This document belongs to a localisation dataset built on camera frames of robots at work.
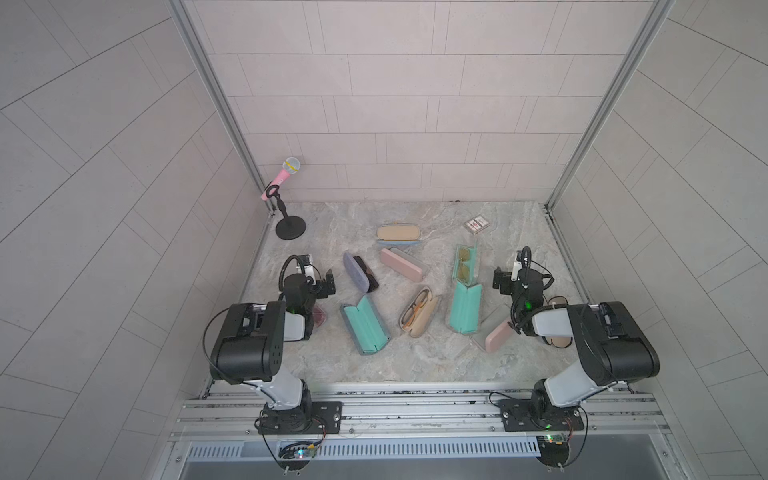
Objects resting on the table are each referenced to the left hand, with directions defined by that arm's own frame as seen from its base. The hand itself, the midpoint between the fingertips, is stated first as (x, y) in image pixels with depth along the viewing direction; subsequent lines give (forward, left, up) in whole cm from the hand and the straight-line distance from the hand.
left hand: (321, 267), depth 95 cm
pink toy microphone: (+22, +9, +23) cm, 33 cm away
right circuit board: (-47, -61, -4) cm, 77 cm away
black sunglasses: (-4, -17, -4) cm, 18 cm away
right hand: (+1, -62, +1) cm, 62 cm away
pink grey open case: (-22, -51, +4) cm, 55 cm away
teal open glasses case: (-19, -16, -3) cm, 25 cm away
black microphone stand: (+19, +15, -2) cm, 24 cm away
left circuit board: (-47, -3, -1) cm, 47 cm away
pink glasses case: (0, -25, +3) cm, 25 cm away
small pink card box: (+20, -54, -1) cm, 57 cm away
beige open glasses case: (-16, -33, -2) cm, 36 cm away
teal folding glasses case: (-13, -45, -2) cm, 47 cm away
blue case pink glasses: (-16, -2, -2) cm, 16 cm away
